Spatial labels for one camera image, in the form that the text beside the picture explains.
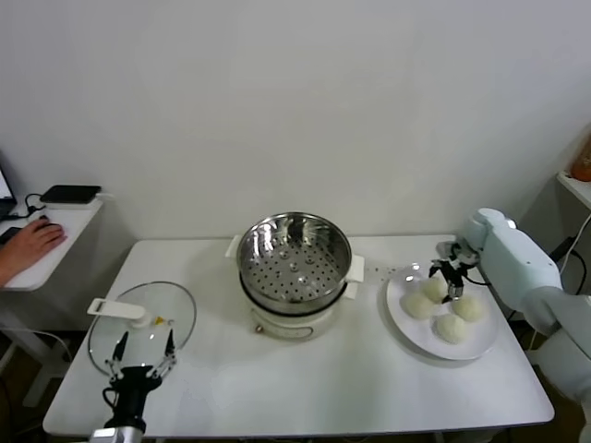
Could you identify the white steamed baozi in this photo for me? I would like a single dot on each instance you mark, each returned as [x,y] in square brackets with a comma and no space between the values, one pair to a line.
[418,306]
[431,290]
[451,328]
[468,309]

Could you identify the white electric cooker base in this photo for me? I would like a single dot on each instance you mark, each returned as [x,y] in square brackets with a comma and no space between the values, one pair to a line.
[286,327]

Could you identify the white shelf board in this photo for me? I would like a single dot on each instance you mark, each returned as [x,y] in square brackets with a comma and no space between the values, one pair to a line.
[575,187]

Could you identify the bare person forearm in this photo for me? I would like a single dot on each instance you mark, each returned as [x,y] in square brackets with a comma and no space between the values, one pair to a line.
[5,274]

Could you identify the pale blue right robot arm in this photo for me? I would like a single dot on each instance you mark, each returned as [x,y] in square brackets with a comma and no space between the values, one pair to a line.
[517,263]

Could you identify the black laptop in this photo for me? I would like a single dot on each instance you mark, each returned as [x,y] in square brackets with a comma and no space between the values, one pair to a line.
[3,184]

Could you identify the orange plastic bag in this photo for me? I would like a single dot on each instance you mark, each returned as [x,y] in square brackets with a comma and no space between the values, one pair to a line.
[582,161]

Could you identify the white side desk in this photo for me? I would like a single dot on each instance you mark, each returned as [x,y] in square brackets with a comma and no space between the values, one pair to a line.
[60,263]

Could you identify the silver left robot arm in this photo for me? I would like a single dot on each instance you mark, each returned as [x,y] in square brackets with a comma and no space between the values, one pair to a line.
[117,434]

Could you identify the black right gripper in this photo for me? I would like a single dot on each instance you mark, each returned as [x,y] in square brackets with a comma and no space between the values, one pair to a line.
[454,265]

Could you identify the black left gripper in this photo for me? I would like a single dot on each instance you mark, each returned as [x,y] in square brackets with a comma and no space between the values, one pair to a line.
[131,383]

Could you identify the black flat box device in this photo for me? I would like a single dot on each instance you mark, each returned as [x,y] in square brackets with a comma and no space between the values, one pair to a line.
[69,194]

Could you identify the bare person hand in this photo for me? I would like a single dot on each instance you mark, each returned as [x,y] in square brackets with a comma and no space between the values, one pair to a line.
[39,240]

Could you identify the white round plate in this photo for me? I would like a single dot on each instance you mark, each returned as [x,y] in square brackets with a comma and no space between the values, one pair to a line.
[406,332]

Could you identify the perforated steel steamer basket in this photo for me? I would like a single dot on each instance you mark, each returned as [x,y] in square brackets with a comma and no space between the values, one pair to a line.
[295,272]

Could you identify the black smartphone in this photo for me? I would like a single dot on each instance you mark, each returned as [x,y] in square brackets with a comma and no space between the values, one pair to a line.
[8,235]

